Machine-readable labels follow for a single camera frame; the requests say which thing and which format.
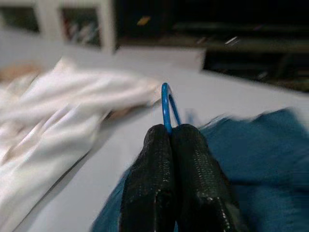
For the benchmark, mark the dark brown TV stand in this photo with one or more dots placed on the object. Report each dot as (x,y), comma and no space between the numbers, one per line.
(241,53)

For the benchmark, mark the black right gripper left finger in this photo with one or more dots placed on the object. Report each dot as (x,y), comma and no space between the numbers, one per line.
(149,183)

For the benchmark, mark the white glass door cabinet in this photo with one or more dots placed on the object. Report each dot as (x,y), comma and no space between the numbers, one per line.
(106,24)

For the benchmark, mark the white cotton garment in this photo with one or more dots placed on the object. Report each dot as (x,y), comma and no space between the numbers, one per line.
(48,116)

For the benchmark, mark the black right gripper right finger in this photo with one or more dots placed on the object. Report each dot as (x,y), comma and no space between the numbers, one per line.
(200,183)

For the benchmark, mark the blue denim jeans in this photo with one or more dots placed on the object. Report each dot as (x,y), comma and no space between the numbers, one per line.
(265,157)

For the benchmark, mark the blue plastic clothes hanger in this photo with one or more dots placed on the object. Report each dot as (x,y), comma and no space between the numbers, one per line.
(165,113)

